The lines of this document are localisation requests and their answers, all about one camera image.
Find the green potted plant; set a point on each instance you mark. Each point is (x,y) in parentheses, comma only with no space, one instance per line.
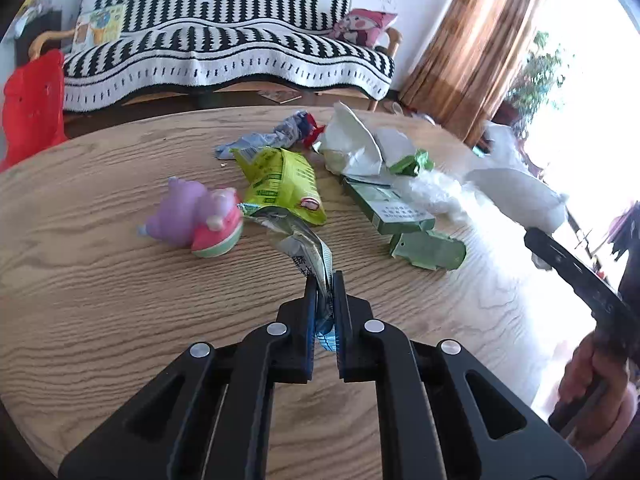
(537,75)

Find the person's right forearm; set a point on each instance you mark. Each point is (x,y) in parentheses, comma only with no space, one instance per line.
(617,420)

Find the white paper bag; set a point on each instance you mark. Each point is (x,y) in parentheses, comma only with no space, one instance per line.
(350,145)

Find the clear plastic wrapper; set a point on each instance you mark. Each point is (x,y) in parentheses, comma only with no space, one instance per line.
(435,192)

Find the white plastic bag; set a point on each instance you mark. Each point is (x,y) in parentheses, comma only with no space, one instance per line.
(520,195)

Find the torn green carton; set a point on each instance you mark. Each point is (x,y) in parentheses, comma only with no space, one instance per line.
(430,252)

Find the red wrapper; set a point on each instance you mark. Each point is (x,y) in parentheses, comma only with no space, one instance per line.
(314,127)

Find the blue silver crumpled wrapper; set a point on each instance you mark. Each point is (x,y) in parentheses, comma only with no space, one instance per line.
(270,137)

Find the brown curtain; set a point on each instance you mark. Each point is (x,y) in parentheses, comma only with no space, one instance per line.
(465,45)

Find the small crumpled green carton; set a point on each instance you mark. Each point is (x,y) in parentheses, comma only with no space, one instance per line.
(412,162)

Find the purple pig toy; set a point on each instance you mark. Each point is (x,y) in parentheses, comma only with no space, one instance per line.
(190,215)

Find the silver green snack wrapper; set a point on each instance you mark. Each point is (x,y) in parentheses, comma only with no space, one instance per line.
(300,245)

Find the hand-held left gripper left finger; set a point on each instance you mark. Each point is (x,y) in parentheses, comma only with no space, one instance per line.
(311,310)

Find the flat green carton box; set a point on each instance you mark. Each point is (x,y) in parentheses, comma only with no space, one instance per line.
(395,207)

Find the yellow-green snack bag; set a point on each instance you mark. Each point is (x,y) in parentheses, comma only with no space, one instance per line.
(280,180)

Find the children's picture book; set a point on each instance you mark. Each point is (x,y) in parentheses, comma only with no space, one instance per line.
(100,25)

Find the black box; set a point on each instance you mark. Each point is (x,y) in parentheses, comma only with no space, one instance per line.
(37,35)

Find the red plastic chair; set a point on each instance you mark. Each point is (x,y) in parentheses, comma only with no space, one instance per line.
(32,105)

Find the sofa with striped blanket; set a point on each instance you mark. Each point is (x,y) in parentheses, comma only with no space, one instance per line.
(225,45)

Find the pink cartoon pillow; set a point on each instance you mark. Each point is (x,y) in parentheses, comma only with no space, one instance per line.
(362,27)

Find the person's right hand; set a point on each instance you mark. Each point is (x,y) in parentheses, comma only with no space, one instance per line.
(577,370)

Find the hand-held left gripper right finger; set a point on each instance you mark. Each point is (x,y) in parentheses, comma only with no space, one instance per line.
(341,310)

